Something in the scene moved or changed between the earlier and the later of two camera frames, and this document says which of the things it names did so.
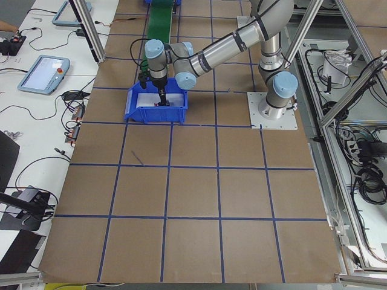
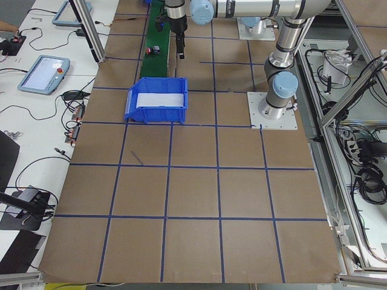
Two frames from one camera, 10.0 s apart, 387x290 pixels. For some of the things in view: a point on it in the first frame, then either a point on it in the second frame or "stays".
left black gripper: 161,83 to 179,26
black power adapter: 80,32 stays
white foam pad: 143,99 stays
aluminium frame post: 89,29 stays
